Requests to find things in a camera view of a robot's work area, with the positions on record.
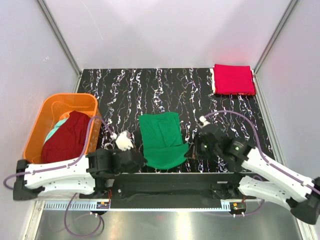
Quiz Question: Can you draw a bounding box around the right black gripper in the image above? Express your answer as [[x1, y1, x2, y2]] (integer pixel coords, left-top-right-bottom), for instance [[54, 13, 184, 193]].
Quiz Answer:
[[184, 133, 221, 160]]

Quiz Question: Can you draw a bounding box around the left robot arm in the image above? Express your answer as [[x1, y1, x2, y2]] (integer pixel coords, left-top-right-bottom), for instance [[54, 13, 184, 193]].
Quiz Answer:
[[12, 148, 147, 201]]

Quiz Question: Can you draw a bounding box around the dark red t shirt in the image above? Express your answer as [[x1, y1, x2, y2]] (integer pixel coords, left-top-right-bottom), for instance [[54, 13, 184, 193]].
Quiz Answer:
[[41, 111, 91, 164]]

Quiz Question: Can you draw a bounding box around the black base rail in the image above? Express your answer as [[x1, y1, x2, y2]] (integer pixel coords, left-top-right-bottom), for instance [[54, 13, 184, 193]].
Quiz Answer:
[[79, 172, 243, 211]]

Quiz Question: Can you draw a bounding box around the black marbled table mat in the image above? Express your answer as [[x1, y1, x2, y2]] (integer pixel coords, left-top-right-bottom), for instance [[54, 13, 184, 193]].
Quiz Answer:
[[75, 68, 274, 158]]

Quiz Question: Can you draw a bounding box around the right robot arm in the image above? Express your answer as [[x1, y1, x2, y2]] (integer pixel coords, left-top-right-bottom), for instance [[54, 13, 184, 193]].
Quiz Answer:
[[185, 124, 320, 225]]

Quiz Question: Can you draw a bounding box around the folded red t shirt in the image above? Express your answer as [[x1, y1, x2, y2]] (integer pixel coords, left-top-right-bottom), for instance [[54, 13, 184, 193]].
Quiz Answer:
[[213, 63, 256, 96]]

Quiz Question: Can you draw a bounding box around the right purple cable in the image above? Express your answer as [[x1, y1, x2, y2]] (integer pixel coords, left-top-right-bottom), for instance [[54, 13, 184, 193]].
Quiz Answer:
[[199, 110, 320, 217]]

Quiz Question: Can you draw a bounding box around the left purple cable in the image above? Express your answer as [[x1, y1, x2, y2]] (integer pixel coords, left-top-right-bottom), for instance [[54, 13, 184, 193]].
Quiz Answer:
[[2, 115, 117, 237]]

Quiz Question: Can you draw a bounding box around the purple cable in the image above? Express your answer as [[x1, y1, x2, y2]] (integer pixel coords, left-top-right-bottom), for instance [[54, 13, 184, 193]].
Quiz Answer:
[[199, 110, 320, 217], [2, 115, 117, 237]]

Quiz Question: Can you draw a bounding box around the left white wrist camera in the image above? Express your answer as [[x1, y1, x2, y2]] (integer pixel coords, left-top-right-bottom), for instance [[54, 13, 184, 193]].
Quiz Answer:
[[110, 130, 134, 151]]

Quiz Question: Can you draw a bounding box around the mint green t shirt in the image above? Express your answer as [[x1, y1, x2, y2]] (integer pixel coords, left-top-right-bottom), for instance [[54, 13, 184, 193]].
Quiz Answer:
[[44, 117, 68, 143]]

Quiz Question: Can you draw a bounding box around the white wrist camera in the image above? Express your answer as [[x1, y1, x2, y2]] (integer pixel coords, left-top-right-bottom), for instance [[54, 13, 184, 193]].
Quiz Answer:
[[198, 116, 211, 129], [110, 130, 134, 151]]

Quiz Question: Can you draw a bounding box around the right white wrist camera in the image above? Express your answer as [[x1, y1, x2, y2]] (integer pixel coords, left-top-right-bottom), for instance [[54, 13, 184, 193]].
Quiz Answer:
[[198, 116, 211, 129]]

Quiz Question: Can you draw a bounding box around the orange plastic bin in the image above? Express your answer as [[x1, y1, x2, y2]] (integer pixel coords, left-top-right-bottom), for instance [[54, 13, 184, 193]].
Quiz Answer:
[[23, 93, 101, 164]]

